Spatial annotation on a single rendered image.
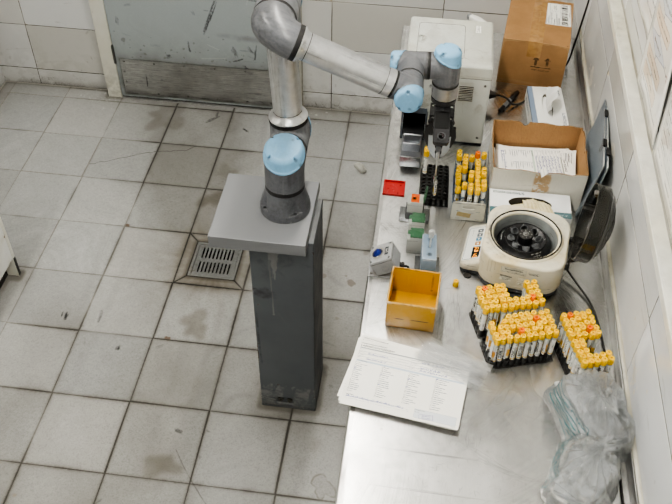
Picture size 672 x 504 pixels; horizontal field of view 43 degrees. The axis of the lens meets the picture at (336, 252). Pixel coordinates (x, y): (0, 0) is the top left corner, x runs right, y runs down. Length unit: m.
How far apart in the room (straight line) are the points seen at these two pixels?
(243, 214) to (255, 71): 1.90
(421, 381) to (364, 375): 0.14
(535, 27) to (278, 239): 1.28
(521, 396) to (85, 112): 3.05
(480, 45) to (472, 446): 1.32
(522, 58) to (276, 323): 1.27
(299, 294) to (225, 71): 1.96
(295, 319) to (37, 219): 1.65
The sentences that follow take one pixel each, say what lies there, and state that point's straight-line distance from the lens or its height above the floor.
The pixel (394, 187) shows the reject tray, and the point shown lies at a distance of 2.72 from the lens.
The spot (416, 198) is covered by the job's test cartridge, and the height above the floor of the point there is 0.95.
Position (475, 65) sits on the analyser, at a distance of 2.76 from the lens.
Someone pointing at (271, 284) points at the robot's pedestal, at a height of 0.67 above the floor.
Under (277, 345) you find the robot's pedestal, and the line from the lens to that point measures 2.93.
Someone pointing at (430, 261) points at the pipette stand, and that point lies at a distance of 2.37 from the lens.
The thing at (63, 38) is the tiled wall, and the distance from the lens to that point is 4.70.
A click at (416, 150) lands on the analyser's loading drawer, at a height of 0.92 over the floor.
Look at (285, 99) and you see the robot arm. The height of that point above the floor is 1.24.
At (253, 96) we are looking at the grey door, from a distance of 4.48.
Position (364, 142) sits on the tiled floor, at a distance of 4.30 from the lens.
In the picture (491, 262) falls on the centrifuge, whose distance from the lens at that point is 2.39.
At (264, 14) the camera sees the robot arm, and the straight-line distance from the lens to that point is 2.24.
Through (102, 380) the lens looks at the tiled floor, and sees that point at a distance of 3.40.
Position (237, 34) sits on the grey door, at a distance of 4.30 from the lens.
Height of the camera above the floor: 2.67
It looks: 46 degrees down
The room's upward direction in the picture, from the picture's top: 1 degrees clockwise
